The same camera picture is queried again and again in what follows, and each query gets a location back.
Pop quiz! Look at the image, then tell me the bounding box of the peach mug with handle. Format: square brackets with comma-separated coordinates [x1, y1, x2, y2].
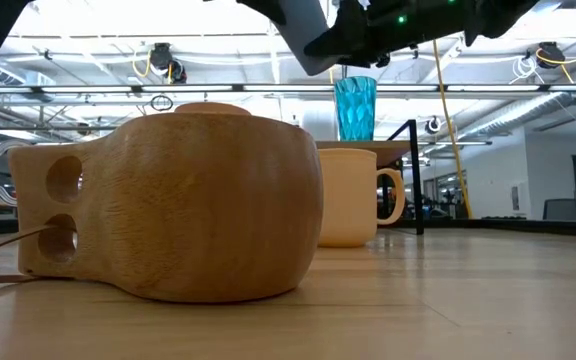
[316, 148, 407, 250]

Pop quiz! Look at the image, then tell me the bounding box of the wooden shelf with black legs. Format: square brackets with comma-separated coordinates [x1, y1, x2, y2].
[316, 119, 426, 237]

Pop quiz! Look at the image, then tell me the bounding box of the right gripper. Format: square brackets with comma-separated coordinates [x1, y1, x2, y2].
[303, 0, 469, 69]

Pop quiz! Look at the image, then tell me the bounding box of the white round column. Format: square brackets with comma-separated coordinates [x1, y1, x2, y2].
[301, 107, 338, 144]

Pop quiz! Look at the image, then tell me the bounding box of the small black ceiling reel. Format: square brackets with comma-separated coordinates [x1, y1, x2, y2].
[424, 115, 443, 137]

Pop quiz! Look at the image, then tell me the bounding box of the black aluminium table frame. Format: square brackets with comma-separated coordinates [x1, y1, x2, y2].
[0, 217, 576, 240]

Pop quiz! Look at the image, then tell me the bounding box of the black cable loop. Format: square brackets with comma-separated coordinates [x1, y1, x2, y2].
[149, 94, 175, 113]

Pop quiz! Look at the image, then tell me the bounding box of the yellow hanging cable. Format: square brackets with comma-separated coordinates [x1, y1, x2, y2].
[431, 39, 474, 221]

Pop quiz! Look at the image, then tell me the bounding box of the black ceiling light rail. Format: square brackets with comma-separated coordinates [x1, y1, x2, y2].
[0, 83, 576, 96]

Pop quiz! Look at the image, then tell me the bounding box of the black ceiling cable reel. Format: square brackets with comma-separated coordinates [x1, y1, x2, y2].
[535, 41, 568, 71]
[148, 42, 188, 86]

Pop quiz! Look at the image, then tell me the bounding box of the brown leather cord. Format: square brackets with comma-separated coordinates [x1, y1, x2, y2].
[0, 224, 64, 286]

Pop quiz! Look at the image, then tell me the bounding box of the peach handleless tumbler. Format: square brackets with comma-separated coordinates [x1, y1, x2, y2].
[174, 102, 253, 118]

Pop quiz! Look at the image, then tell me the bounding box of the teal faceted plastic tumbler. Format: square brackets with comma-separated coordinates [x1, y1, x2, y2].
[333, 75, 378, 143]

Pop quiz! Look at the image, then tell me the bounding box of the wooden cup with holed handle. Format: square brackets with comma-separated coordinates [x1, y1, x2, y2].
[7, 112, 325, 305]

